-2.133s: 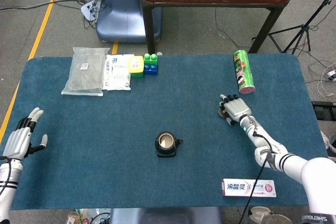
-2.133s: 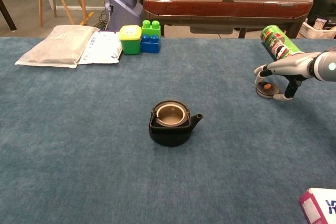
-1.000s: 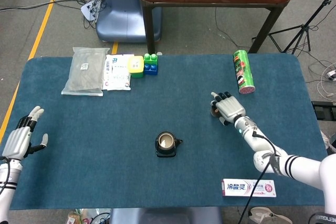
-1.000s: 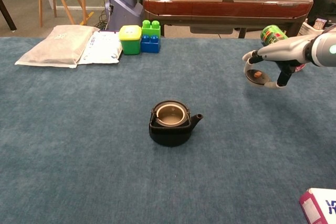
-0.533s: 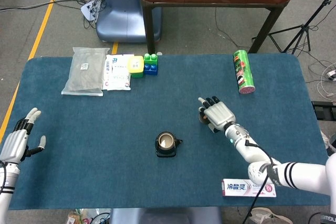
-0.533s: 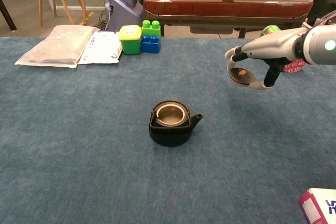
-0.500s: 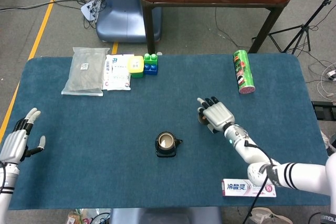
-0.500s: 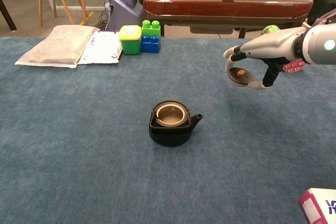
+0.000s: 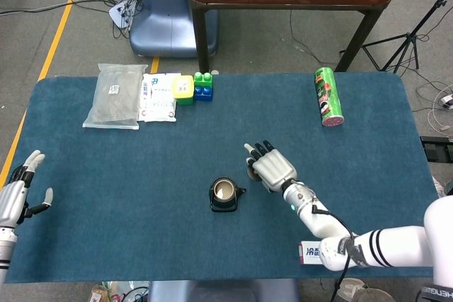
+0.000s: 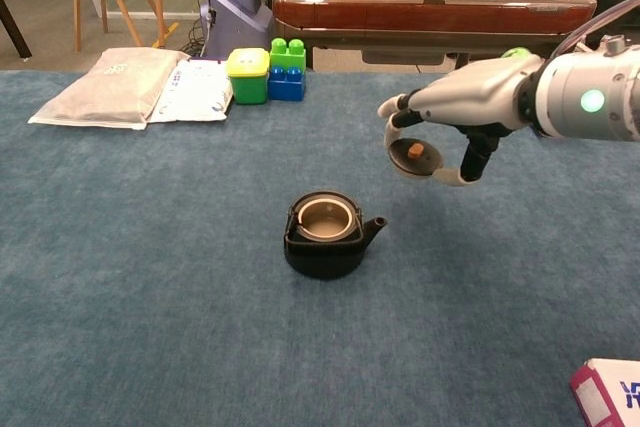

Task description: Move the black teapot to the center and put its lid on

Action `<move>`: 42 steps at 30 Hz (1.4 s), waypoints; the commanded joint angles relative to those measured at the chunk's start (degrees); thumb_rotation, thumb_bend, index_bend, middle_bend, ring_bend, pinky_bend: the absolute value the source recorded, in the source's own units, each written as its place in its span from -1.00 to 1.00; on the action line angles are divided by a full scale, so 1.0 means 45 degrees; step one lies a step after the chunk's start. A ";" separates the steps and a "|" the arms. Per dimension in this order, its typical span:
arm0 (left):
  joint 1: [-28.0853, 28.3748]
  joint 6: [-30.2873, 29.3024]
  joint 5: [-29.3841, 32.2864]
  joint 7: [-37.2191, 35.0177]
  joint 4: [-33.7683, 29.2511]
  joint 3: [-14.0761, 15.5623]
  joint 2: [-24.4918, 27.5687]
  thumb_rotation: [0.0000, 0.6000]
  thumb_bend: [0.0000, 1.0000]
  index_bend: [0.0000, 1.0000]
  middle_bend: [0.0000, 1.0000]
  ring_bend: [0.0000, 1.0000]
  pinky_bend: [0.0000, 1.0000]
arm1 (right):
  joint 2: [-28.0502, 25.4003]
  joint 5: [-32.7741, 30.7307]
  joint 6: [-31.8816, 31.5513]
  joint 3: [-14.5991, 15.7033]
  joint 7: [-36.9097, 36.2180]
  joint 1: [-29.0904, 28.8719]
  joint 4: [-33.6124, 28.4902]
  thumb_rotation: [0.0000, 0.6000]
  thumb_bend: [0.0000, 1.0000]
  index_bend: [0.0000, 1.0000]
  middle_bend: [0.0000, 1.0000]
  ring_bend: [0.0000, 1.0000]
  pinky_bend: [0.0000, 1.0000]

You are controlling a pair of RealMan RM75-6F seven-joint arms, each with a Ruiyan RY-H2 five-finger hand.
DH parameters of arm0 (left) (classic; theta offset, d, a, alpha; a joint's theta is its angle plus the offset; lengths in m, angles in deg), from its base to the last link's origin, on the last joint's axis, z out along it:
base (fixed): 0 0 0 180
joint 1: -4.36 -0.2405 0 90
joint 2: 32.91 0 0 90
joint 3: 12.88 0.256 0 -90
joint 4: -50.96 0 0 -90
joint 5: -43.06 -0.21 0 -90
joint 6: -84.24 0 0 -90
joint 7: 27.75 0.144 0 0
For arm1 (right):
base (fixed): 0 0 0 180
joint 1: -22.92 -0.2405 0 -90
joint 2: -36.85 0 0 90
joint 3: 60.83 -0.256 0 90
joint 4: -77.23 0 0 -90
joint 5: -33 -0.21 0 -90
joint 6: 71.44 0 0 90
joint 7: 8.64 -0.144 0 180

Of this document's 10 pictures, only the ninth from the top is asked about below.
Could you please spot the yellow-lidded green box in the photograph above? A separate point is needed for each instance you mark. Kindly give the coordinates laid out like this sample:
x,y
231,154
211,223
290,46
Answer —
x,y
183,88

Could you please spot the white power strip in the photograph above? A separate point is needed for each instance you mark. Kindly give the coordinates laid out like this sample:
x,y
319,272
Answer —
x,y
118,15

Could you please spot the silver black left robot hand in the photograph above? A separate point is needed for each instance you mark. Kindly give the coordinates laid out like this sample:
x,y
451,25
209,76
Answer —
x,y
10,203

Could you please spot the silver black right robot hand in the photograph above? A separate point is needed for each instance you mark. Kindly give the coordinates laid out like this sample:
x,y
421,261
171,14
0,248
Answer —
x,y
274,169

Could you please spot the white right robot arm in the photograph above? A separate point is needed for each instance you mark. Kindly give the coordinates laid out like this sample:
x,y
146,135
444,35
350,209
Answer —
x,y
389,249

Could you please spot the green chips can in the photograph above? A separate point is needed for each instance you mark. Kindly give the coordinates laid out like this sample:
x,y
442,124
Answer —
x,y
329,100

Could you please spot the blue felt table mat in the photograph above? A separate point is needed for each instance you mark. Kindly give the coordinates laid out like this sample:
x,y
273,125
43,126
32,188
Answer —
x,y
141,227

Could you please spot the white grey sneaker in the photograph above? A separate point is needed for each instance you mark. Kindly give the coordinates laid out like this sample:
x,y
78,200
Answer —
x,y
371,295
439,187

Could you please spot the blue toy block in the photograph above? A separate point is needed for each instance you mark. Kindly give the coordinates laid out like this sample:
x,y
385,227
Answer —
x,y
203,94

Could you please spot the grey plastic bag package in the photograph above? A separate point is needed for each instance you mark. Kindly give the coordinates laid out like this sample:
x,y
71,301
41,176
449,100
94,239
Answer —
x,y
113,104

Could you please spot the white wipes packet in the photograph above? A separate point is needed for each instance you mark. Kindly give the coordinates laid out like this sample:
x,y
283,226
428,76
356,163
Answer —
x,y
159,104

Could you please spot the black foot pedal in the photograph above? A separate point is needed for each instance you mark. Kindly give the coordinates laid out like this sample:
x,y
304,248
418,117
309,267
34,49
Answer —
x,y
437,148

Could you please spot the black round lid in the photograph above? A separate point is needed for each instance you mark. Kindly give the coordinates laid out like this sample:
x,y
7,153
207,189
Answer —
x,y
251,175

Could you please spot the clear plastic bag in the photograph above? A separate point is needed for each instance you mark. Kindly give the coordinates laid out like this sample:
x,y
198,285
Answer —
x,y
106,293

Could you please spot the white pink toothpaste box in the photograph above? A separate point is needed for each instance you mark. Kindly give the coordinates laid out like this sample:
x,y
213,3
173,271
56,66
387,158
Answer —
x,y
309,252

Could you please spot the blue grey robot torso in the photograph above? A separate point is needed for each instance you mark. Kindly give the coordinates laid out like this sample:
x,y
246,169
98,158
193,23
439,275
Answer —
x,y
223,291

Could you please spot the black tripod stand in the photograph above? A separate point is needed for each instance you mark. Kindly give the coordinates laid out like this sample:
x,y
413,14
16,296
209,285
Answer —
x,y
408,38

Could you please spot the black cup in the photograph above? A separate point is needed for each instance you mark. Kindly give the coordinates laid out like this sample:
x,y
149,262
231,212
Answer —
x,y
217,206

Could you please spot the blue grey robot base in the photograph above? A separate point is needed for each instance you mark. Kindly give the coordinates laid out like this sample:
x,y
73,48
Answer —
x,y
166,26

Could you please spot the green toy block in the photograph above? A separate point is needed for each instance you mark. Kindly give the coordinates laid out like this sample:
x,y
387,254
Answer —
x,y
203,81

